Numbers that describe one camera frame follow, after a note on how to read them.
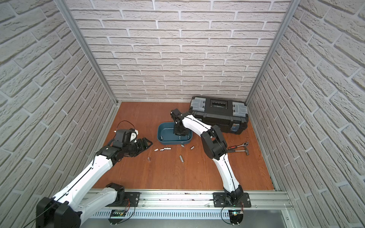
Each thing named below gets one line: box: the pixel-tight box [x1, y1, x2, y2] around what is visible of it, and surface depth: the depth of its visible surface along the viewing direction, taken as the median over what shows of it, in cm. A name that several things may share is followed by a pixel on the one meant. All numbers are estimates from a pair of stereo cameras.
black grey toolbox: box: [188, 95, 250, 135], surface depth 94 cm
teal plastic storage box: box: [156, 122, 193, 145], surface depth 99 cm
